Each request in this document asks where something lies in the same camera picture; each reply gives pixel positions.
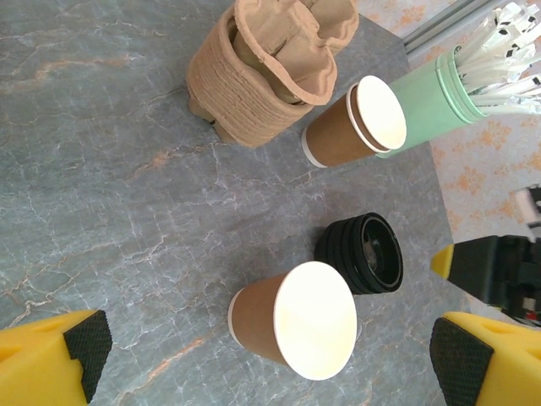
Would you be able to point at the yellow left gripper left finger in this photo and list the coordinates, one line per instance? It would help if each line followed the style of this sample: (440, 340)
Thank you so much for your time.
(34, 363)

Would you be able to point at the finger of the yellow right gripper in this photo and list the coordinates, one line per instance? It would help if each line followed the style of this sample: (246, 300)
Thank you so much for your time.
(473, 266)

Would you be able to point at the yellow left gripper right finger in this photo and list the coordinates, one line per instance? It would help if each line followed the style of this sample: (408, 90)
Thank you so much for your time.
(507, 368)

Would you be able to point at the brown paper coffee cup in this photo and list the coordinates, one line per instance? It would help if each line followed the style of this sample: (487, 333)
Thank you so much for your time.
(313, 321)

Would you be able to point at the mint green canister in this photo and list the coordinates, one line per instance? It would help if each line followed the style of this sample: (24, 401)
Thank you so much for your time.
(422, 101)

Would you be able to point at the stack of pulp cup carriers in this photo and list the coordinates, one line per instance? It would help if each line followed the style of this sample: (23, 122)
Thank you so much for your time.
(236, 93)

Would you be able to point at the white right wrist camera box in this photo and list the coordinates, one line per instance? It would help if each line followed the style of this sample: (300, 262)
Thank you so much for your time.
(528, 207)

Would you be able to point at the aluminium frame post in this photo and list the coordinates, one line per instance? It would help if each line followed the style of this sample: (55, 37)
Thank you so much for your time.
(448, 23)

